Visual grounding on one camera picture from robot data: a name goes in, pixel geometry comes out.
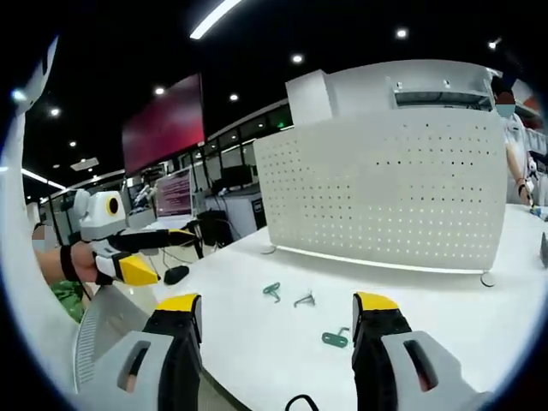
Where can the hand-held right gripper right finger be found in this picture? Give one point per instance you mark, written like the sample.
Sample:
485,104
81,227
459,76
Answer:
411,368

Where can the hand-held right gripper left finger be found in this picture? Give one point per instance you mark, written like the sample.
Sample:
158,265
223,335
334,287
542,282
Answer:
141,368

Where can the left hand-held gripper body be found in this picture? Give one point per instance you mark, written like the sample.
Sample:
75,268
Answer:
96,218

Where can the green hook assembly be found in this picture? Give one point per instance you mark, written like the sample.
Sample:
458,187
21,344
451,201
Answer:
271,290
334,338

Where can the grey hook assembly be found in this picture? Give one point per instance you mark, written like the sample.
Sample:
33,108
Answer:
305,300

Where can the white perforated mounting plate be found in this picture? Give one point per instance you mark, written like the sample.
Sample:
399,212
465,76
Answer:
385,188

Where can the person's left hand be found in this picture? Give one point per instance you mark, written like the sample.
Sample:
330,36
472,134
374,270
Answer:
83,263

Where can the black computer mouse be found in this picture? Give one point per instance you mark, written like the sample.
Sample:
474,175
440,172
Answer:
176,274

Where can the grey vented panel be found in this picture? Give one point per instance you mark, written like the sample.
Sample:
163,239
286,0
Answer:
103,317

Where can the computer monitor with pink display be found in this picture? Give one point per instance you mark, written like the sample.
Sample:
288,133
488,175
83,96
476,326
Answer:
173,194

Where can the green patterned cloth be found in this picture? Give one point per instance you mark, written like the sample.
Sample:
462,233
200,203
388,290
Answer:
68,299

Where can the black office chair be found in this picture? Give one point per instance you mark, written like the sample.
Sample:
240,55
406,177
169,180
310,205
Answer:
216,231

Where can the long ceiling light strip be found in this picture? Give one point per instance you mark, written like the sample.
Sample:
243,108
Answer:
214,17

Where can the white cabinet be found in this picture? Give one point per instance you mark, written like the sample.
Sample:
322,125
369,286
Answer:
359,90

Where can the white curved frame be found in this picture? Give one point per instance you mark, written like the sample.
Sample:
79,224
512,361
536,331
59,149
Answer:
25,205

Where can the large red wall screen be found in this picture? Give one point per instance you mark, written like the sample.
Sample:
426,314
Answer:
164,124

